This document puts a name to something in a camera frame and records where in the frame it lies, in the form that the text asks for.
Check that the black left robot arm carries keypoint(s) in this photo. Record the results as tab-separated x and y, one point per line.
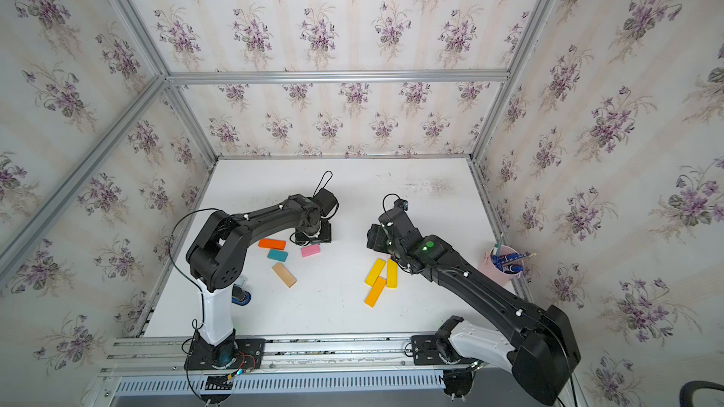
217	255

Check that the pink block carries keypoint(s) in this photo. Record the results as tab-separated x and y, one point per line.
310	250

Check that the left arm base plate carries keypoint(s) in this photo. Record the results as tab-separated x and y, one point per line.
244	354

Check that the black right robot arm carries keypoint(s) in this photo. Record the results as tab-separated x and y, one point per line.
537	346

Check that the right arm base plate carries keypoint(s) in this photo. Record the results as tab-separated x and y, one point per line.
425	352

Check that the yellow block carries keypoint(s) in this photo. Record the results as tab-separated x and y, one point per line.
392	275
375	272

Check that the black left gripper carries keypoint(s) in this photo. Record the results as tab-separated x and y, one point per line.
325	237

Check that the amber orange block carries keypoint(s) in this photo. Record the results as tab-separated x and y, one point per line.
376	290

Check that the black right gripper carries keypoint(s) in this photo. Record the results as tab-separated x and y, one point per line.
375	237

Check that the yellow block right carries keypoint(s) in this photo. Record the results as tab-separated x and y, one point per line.
392	275

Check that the blue stapler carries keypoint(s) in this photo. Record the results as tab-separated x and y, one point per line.
240	296

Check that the yellow block left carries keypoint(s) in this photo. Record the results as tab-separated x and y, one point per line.
375	272

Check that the natural wood block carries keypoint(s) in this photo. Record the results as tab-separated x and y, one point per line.
284	275

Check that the black chair edge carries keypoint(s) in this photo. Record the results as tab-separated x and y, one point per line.
701	393

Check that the pink pen cup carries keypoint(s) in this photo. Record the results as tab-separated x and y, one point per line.
503	264

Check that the short teal block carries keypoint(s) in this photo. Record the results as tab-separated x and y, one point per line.
277	255

